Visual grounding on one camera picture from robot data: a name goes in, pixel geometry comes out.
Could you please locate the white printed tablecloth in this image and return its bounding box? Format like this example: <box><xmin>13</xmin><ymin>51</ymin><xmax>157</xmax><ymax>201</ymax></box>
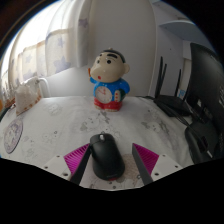
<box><xmin>0</xmin><ymin>95</ymin><xmax>195</xmax><ymax>191</ymax></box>

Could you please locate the round purple printed mouse pad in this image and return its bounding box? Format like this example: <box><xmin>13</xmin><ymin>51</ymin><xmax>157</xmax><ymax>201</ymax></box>
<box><xmin>3</xmin><ymin>118</ymin><xmax>24</xmax><ymax>155</ymax></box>

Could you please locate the cartoon boy figure alarm clock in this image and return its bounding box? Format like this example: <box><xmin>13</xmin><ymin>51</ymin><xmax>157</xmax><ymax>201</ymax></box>
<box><xmin>87</xmin><ymin>48</ymin><xmax>131</xmax><ymax>112</ymax></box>

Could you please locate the black computer mouse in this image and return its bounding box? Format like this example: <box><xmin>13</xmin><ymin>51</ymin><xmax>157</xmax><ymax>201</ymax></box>
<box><xmin>89</xmin><ymin>132</ymin><xmax>126</xmax><ymax>182</ymax></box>

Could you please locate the black router with antennas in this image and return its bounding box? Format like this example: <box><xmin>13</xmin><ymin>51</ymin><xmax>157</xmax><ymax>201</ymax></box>
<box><xmin>153</xmin><ymin>56</ymin><xmax>193</xmax><ymax>118</ymax></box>

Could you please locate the black computer monitor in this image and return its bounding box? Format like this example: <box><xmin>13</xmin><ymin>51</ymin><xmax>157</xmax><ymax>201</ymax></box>
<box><xmin>184</xmin><ymin>42</ymin><xmax>224</xmax><ymax>136</ymax></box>

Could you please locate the white wall shelf unit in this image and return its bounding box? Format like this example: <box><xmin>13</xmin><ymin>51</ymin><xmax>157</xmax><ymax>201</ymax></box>
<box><xmin>149</xmin><ymin>0</ymin><xmax>216</xmax><ymax>52</ymax></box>

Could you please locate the white star printed curtain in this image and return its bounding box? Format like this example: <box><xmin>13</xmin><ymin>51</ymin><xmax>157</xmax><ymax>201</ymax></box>
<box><xmin>0</xmin><ymin>0</ymin><xmax>93</xmax><ymax>98</ymax></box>

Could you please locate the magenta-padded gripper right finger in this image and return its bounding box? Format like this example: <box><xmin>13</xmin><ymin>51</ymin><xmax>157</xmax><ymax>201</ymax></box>
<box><xmin>131</xmin><ymin>143</ymin><xmax>184</xmax><ymax>186</ymax></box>

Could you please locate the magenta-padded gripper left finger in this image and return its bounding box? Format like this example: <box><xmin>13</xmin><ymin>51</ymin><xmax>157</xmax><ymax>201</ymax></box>
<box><xmin>40</xmin><ymin>143</ymin><xmax>92</xmax><ymax>186</ymax></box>

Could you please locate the black desktop box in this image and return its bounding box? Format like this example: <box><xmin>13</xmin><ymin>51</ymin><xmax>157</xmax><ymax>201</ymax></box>
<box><xmin>184</xmin><ymin>120</ymin><xmax>216</xmax><ymax>165</ymax></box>

